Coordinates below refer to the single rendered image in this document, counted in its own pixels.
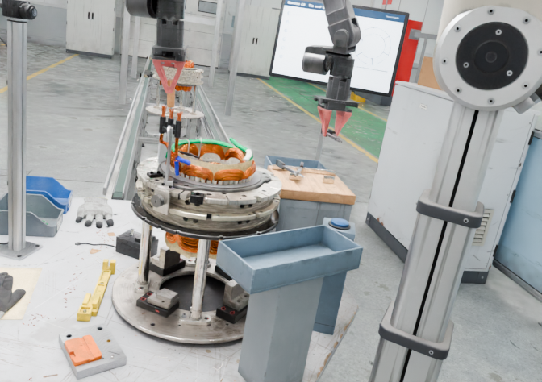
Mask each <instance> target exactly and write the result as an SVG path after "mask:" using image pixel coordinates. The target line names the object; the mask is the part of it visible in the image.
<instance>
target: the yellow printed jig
mask: <svg viewBox="0 0 542 382"><path fill-rule="evenodd" d="M115 267H116V260H111V261H110V266H109V260H108V259H104V260H103V262H102V272H101V275H100V277H99V279H98V283H97V285H96V287H95V290H94V293H93V295H92V296H91V293H87V294H86V295H85V298H84V301H83V302H82V305H80V307H79V310H78V311H77V321H84V322H89V321H90V319H91V316H92V317H96V316H97V314H98V310H99V307H100V305H101V303H102V299H103V296H104V293H105V291H106V287H107V285H108V282H109V279H110V275H114V274H115Z"/></svg>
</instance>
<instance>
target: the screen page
mask: <svg viewBox="0 0 542 382"><path fill-rule="evenodd" d="M353 10H354V14H355V16H356V17H357V20H358V23H359V26H360V29H361V40H360V42H359V43H358V44H357V45H356V51H355V52H352V53H349V54H352V57H353V59H355V63H354V68H353V72H352V80H351V85H350V86H351V87H356V88H360V89H368V90H373V91H378V92H383V93H388V91H389V87H390V81H391V77H392V73H393V69H394V62H395V59H396V55H397V51H398V45H399V41H400V37H401V34H402V27H403V23H404V19H405V15H396V14H390V13H384V12H378V11H372V10H362V9H357V8H353ZM327 26H328V23H327V19H326V15H325V9H324V5H323V4H322V3H317V2H307V1H301V0H286V1H285V5H284V10H283V15H282V20H281V28H280V32H279V37H278V42H277V50H276V55H275V59H274V64H273V73H279V74H283V75H288V76H293V77H301V78H306V79H311V80H316V81H324V82H328V78H329V76H331V75H329V73H330V71H329V72H328V73H327V75H326V76H324V75H319V74H314V73H305V72H303V71H302V57H303V54H304V52H305V48H306V47H307V46H310V45H325V46H326V45H327V46H329V45H330V46H333V44H332V42H331V38H330V35H329V32H328V29H327Z"/></svg>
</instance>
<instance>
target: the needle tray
mask: <svg viewBox="0 0 542 382"><path fill-rule="evenodd" d="M362 252H363V247H362V246H361V245H359V244H357V243H355V242H353V241H352V240H351V239H348V238H347V237H345V236H343V235H342V234H340V233H339V232H337V231H335V230H333V229H332V228H330V227H329V226H326V225H320V226H310V227H304V228H299V229H294V230H284V231H278V232H273V233H268V234H262V235H253V236H247V237H242V238H236V239H226V240H221V241H219V245H218V251H217V257H216V264H217V265H218V266H219V267H220V268H221V269H222V270H224V271H225V272H226V273H227V274H228V275H229V276H230V277H231V278H232V279H233V280H234V281H235V282H236V283H237V284H238V285H240V286H241V287H242V288H243V289H244V290H245V291H246V292H247V293H249V294H250V296H249V302H248V311H247V316H246V322H245V327H244V337H243V342H242V347H241V352H240V361H239V367H238V373H239V374H240V375H241V376H242V377H243V378H244V379H245V381H246V382H302V378H303V374H304V370H305V366H306V359H307V355H308V351H309V346H310V342H311V336H312V331H313V327H314V323H315V316H316V312H317V308H318V303H319V296H320V293H321V288H322V284H323V278H324V277H325V276H330V275H334V274H337V273H341V272H346V271H351V270H354V269H358V268H359V266H360V262H361V256H362Z"/></svg>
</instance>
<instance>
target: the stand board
mask: <svg viewBox="0 0 542 382"><path fill-rule="evenodd" d="M272 168H273V166H272V165H268V168H267V170H268V171H270V172H271V173H273V174H274V176H277V177H278V178H279V179H280V181H281V183H282V187H281V192H280V195H279V197H280V198H285V199H294V200H304V201H321V202H330V203H340V204H349V205H354V204H355V200H356V195H355V194H354V193H353V192H352V191H351V190H350V189H349V188H348V187H347V186H346V185H345V184H344V182H343V181H342V180H341V179H340V178H339V177H338V176H337V175H335V176H334V177H335V180H334V184H326V183H323V176H331V175H322V174H314V173H305V172H300V173H301V174H302V175H303V176H304V177H301V180H300V181H292V180H289V176H290V172H289V171H282V170H273V169H272Z"/></svg>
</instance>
